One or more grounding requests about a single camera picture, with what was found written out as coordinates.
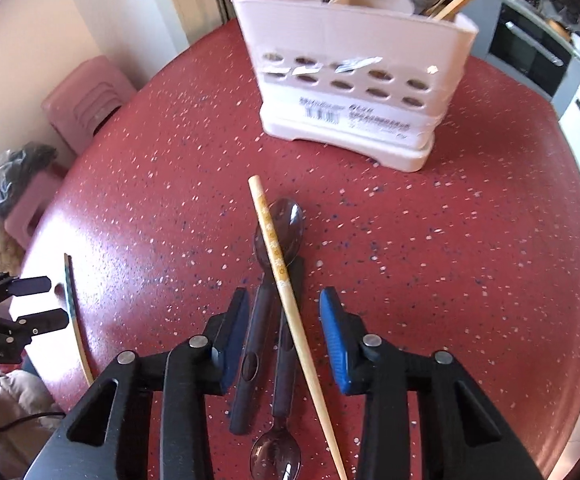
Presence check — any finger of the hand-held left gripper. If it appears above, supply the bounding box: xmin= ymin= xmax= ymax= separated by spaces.
xmin=0 ymin=272 xmax=52 ymax=308
xmin=0 ymin=308 xmax=69 ymax=337

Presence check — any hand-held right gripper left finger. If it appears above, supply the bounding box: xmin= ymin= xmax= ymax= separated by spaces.
xmin=24 ymin=287 xmax=252 ymax=480

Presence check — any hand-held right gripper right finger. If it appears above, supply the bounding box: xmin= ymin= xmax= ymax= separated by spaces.
xmin=319 ymin=287 xmax=544 ymax=480

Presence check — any blue patterned chopstick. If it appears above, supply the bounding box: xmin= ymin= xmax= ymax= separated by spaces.
xmin=63 ymin=253 xmax=96 ymax=387

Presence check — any yellow flower patterned chopstick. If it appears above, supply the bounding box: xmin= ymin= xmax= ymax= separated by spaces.
xmin=247 ymin=175 xmax=349 ymax=480

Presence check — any white plastic utensil holder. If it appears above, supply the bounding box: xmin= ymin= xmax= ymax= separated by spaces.
xmin=231 ymin=0 xmax=480 ymax=173

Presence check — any pink plastic stool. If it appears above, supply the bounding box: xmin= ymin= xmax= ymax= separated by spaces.
xmin=40 ymin=55 xmax=138 ymax=156
xmin=2 ymin=170 xmax=66 ymax=251

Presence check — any black plastic bag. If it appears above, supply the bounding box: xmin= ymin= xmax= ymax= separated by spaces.
xmin=0 ymin=144 xmax=60 ymax=221

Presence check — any black built-in oven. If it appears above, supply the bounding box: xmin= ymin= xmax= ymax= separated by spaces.
xmin=487 ymin=2 xmax=573 ymax=98

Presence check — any black cable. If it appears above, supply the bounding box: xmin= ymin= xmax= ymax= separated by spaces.
xmin=0 ymin=410 xmax=66 ymax=433

